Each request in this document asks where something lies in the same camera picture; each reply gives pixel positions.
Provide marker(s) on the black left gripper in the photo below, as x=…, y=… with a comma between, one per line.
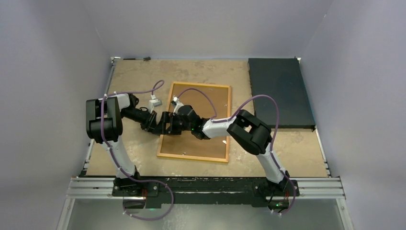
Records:
x=150, y=124

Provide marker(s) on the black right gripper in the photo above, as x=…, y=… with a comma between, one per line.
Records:
x=168, y=118

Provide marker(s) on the brown frame backing board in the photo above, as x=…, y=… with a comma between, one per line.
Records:
x=203, y=139

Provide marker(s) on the yellow picture frame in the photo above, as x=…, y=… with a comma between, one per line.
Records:
x=165, y=127

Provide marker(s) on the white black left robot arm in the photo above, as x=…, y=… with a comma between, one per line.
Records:
x=104, y=125

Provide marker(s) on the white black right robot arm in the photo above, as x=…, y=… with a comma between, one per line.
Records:
x=252, y=134

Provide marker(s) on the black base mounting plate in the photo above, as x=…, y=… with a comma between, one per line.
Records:
x=253, y=191

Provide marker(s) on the dark green flat box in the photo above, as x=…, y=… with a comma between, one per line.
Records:
x=281, y=79

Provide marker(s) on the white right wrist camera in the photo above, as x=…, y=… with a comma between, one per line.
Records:
x=177, y=104

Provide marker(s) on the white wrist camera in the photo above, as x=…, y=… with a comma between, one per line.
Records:
x=177, y=104
x=153, y=103

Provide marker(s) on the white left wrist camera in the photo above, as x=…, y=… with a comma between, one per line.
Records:
x=153, y=103

